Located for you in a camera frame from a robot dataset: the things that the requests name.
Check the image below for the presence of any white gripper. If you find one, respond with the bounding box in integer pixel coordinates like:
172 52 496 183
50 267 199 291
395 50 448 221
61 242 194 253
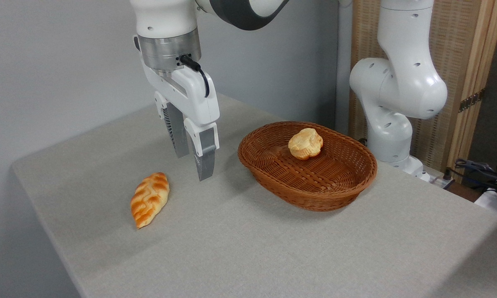
141 58 221 182

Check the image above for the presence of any braided golden bread loaf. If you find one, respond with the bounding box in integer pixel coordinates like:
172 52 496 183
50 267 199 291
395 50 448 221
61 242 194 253
130 172 170 229

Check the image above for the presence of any round pale bread bun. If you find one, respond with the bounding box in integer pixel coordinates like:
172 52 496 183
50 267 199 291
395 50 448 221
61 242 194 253
288 128 324 161

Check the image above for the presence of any brown oval wicker basket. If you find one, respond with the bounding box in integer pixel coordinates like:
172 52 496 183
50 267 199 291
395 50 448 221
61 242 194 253
238 121 378 212

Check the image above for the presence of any metal screen hinge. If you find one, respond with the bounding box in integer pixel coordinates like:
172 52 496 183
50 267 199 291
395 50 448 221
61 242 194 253
459 89 485 113

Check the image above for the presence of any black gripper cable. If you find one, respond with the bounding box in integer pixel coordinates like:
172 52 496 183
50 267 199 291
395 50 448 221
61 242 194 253
179 54 211 99

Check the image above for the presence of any black cable bundle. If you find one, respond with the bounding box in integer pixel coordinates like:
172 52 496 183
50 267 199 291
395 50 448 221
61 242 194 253
454 159 497 195

